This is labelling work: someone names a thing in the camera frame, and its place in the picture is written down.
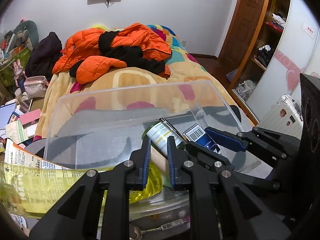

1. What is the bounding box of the blue white small box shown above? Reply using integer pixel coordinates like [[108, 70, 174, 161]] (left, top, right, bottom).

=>
[[182, 124, 221, 154]]

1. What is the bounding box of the metal bear claw scratcher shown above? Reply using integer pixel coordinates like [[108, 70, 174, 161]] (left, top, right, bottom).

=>
[[129, 217, 189, 240]]

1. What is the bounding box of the dark green glass jar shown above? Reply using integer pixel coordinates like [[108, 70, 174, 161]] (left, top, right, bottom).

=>
[[142, 118, 185, 158]]

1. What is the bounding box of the green repellent spray bottle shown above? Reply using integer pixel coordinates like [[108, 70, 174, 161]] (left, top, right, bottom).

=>
[[0, 138, 164, 218]]

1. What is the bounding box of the clear plastic storage bin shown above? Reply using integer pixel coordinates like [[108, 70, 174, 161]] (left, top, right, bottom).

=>
[[43, 80, 273, 218]]

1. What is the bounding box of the white suitcase with stickers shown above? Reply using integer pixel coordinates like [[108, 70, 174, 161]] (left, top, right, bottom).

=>
[[257, 94, 303, 139]]

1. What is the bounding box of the colourful patterned bedspread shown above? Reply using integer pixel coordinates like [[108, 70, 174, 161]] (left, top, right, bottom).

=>
[[35, 23, 236, 138]]

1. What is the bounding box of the wooden wardrobe shelf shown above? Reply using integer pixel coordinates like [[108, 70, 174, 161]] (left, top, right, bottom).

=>
[[227, 0, 293, 103]]

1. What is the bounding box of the wooden door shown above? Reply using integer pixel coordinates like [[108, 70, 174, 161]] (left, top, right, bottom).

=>
[[219, 0, 264, 70]]

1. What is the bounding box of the pink pouch bag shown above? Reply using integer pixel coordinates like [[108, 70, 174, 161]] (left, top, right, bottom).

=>
[[24, 76, 49, 98]]

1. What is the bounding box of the dark purple garment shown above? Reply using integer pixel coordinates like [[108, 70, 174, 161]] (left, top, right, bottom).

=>
[[25, 31, 62, 81]]

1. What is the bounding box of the orange puffer jacket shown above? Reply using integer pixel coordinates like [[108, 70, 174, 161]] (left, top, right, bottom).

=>
[[52, 23, 172, 85]]

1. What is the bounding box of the teal neck pillow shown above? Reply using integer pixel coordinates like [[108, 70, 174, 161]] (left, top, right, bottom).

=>
[[13, 20, 39, 51]]

